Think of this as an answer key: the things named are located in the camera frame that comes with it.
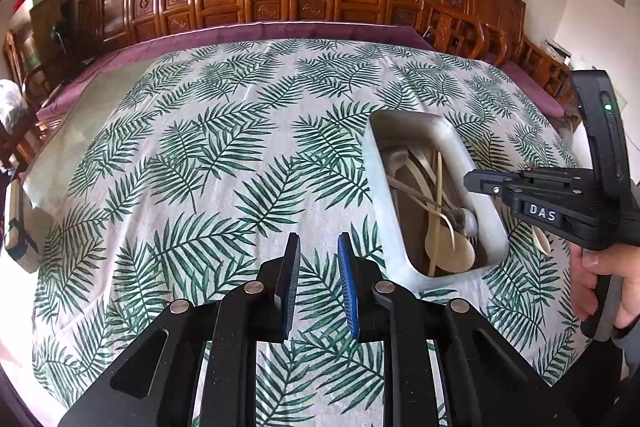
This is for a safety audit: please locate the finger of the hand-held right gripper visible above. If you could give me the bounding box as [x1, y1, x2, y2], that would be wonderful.
[517, 168, 599, 188]
[463, 169, 526, 210]

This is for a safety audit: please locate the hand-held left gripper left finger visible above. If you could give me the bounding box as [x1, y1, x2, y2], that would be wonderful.
[57, 232, 302, 427]

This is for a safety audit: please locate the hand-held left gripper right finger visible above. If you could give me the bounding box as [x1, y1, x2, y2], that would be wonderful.
[337, 232, 581, 427]

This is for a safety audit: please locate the metal spoon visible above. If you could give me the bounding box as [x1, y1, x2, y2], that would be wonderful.
[392, 177, 478, 238]

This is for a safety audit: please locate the wooden chopstick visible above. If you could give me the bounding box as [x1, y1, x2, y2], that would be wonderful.
[431, 150, 443, 260]

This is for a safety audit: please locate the cream plastic spoon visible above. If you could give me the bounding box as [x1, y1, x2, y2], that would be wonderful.
[531, 227, 553, 255]

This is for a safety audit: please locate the wooden spoon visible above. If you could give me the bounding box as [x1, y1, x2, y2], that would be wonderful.
[404, 156, 476, 277]

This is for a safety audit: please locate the metal tray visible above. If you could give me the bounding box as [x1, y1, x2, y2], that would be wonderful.
[361, 109, 511, 293]

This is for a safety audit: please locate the person's right hand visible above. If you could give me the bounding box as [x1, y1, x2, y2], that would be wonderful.
[569, 241, 640, 333]

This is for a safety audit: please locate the low wooden chair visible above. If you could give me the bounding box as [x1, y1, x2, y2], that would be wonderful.
[520, 34, 576, 108]

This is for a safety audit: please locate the white device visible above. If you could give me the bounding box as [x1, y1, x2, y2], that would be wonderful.
[542, 39, 572, 62]

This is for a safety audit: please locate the wooden armchair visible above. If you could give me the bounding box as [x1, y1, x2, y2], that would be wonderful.
[420, 0, 508, 68]

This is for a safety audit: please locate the leaf-print tablecloth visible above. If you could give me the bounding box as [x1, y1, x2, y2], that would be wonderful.
[30, 38, 593, 427]

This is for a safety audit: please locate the white plastic bag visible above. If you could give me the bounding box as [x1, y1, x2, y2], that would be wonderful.
[0, 79, 30, 142]

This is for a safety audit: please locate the black stand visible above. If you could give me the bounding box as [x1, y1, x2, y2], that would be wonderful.
[50, 0, 78, 58]

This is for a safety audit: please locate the beige strapped box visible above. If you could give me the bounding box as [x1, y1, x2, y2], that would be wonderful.
[2, 181, 41, 274]

